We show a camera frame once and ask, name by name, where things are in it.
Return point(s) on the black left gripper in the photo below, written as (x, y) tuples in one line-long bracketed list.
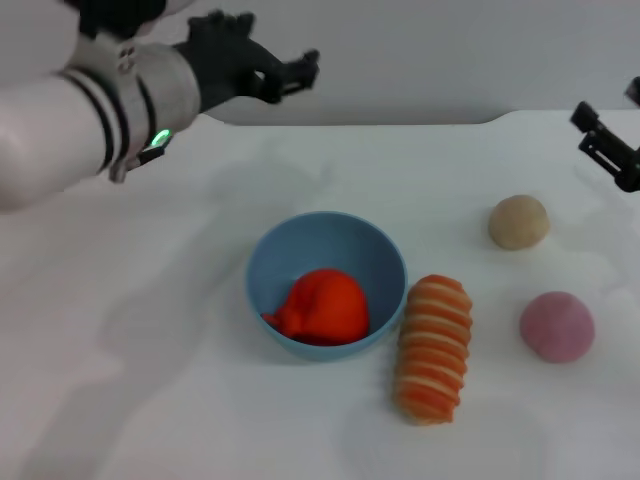
[(225, 70)]

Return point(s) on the orange white striped bread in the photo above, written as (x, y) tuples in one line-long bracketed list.
[(432, 350)]

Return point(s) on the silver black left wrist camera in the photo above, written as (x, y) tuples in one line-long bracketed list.
[(125, 15)]

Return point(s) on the orange toy fruit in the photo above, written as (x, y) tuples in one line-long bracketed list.
[(330, 310)]

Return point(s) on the beige round bun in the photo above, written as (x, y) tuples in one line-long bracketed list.
[(519, 222)]

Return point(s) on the blue bowl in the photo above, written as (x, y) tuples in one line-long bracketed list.
[(330, 245)]

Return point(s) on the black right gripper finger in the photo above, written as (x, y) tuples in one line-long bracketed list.
[(635, 92), (607, 147)]

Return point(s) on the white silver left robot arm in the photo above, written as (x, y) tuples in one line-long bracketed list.
[(60, 120)]

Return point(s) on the pink round bun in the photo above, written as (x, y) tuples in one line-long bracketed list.
[(557, 327)]

